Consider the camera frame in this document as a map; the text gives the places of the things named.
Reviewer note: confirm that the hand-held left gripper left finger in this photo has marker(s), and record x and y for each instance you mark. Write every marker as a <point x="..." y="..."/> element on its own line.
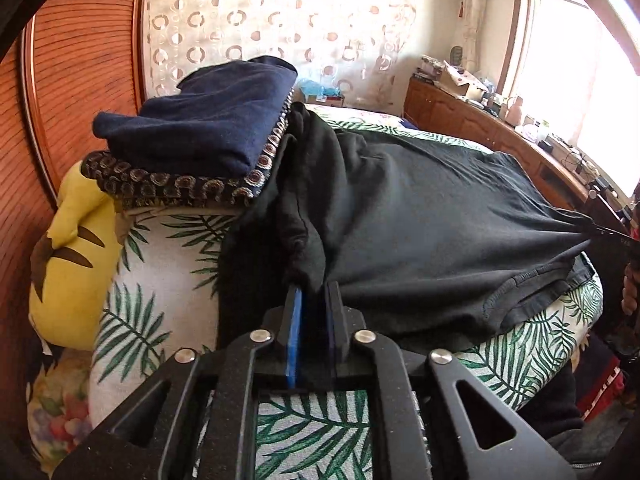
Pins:
<point x="296" y="330"/>

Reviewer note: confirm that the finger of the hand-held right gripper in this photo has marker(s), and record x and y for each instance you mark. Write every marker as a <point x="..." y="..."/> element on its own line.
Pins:
<point x="607" y="231"/>

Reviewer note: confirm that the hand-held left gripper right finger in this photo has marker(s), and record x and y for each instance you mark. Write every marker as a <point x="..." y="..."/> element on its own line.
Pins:
<point x="334" y="327"/>

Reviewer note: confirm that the black printed t-shirt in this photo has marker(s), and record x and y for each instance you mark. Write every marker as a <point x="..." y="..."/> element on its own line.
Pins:
<point x="425" y="220"/>

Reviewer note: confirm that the person's right hand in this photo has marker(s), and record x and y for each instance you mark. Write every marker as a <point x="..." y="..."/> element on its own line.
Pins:
<point x="631" y="287"/>

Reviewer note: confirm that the red striped cloth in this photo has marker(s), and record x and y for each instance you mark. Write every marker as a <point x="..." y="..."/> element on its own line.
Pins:
<point x="605" y="385"/>

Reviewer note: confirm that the window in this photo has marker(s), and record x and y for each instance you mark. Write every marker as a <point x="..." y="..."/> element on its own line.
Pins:
<point x="570" y="85"/>

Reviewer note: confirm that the leaf-print blanket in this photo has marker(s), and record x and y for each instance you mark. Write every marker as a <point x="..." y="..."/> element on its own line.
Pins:
<point x="145" y="320"/>

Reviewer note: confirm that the wooden cabinet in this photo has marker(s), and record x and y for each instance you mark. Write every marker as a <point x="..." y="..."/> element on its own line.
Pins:
<point x="470" y="120"/>

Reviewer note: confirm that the dark circle-patterned garment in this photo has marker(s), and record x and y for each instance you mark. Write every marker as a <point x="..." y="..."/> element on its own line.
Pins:
<point x="165" y="182"/>

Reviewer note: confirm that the cardboard box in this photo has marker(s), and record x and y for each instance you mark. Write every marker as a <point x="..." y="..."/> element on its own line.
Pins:
<point x="462" y="85"/>

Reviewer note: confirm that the navy folded garment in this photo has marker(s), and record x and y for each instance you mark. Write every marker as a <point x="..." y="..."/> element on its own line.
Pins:
<point x="200" y="120"/>

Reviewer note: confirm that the yellow plush toy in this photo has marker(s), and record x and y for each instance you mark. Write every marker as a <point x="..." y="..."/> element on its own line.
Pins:
<point x="75" y="260"/>

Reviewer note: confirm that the blue plastic bag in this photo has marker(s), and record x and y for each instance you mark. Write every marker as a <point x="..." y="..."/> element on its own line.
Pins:
<point x="320" y="91"/>

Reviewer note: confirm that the tied-back window curtain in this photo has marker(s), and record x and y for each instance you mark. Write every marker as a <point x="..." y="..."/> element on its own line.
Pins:
<point x="472" y="5"/>

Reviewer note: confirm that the circle-patterned sheer curtain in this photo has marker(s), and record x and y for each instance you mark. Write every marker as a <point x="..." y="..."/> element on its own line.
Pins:
<point x="280" y="15"/>

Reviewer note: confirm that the wooden slatted wardrobe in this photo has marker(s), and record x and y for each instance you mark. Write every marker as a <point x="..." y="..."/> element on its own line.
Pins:
<point x="75" y="85"/>

